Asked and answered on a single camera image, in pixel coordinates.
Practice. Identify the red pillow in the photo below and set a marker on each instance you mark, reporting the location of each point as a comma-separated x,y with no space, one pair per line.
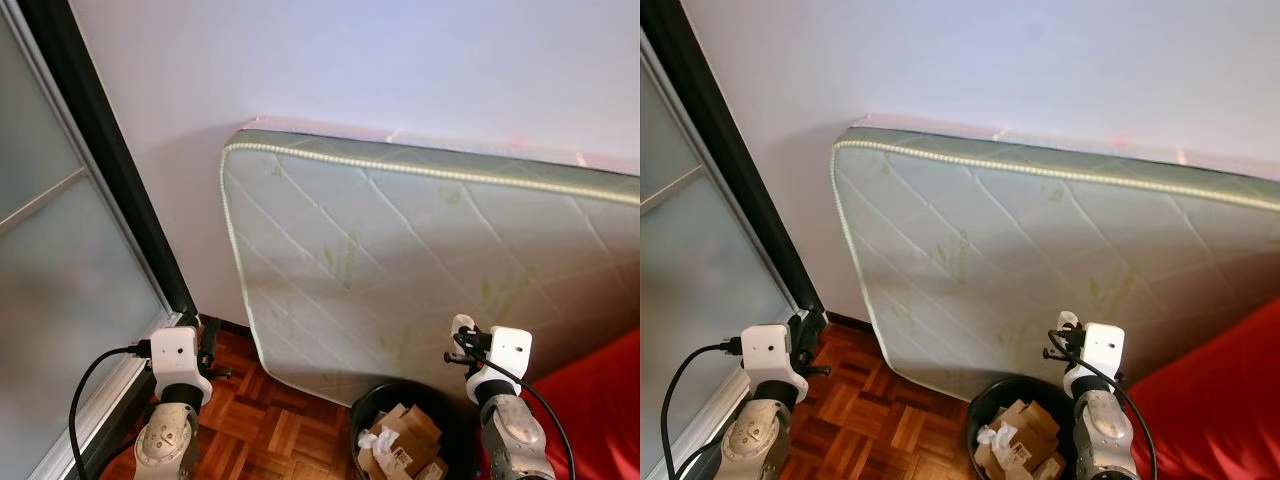
600,420
1210,410

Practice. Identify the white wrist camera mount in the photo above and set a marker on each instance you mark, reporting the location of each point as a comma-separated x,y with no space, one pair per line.
1103,345
510,350
178,355
768,350

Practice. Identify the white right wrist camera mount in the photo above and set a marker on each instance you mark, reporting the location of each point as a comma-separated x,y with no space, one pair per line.
1103,345
510,350

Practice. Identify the black round waste bin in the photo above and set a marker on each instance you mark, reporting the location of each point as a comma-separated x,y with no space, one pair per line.
442,400
985,403

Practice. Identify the brown cardboard scrap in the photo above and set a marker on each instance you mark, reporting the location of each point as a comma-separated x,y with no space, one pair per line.
415,430
1030,430

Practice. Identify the crumpled white tissue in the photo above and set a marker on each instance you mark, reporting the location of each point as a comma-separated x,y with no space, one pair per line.
995,440
378,445

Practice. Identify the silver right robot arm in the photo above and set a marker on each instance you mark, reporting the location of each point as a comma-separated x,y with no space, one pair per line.
515,440
1105,435

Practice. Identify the white quilted mattress green edge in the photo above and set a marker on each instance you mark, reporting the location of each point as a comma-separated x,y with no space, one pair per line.
400,260
1010,260

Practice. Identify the frosted glass sliding door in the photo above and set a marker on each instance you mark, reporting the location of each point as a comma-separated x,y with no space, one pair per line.
700,270
60,250

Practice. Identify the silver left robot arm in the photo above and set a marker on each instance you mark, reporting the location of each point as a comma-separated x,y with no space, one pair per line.
165,440
755,440

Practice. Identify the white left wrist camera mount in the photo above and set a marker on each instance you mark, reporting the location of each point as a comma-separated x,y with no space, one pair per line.
768,350
178,355

